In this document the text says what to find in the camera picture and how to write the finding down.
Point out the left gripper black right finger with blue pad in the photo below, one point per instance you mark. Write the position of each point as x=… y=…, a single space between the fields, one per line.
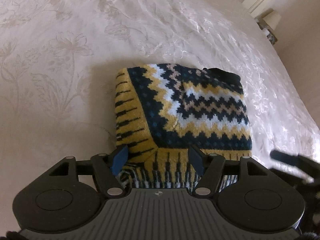
x=211 y=168

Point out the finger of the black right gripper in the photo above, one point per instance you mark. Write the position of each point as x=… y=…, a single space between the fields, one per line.
x=298 y=161

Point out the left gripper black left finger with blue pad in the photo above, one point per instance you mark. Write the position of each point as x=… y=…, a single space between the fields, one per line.
x=104 y=169

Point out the navy yellow patterned knit sweater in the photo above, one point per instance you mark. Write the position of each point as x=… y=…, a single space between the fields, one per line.
x=163 y=109

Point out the cream floral bedspread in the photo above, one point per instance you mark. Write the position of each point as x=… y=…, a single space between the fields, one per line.
x=59 y=60

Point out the cream bedside lamp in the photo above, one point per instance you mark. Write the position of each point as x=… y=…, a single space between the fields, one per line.
x=272 y=19

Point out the white right nightstand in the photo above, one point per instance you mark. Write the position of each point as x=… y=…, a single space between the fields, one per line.
x=262 y=25

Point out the picture frame on right nightstand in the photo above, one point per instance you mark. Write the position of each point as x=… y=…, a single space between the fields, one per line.
x=272 y=38

